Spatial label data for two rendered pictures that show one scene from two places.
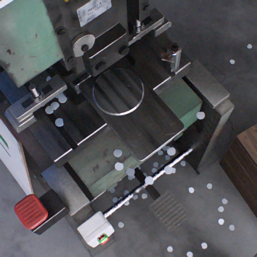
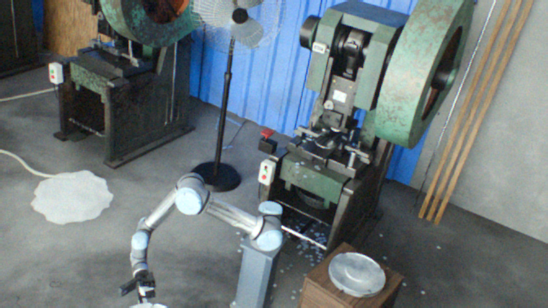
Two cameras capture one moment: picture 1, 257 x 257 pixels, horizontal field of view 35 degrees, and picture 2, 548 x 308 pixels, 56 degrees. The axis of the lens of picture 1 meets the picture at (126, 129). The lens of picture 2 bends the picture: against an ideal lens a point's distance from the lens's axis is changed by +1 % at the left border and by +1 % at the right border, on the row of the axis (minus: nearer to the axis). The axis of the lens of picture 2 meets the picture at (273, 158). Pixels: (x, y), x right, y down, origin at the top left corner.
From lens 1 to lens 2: 2.41 m
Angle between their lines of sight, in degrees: 50
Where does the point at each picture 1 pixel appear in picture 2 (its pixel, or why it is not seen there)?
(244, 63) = (408, 291)
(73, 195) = (277, 155)
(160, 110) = (325, 152)
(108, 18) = (341, 107)
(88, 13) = (337, 95)
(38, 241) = not seen: hidden behind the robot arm
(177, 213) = (287, 249)
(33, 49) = (315, 79)
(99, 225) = (270, 164)
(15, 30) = (316, 68)
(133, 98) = (325, 146)
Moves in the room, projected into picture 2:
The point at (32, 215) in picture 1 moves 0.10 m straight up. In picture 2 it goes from (266, 132) to (269, 116)
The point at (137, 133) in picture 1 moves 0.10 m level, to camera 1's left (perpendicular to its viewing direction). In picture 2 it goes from (312, 148) to (302, 139)
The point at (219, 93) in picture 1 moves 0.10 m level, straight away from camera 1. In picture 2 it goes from (351, 188) to (368, 191)
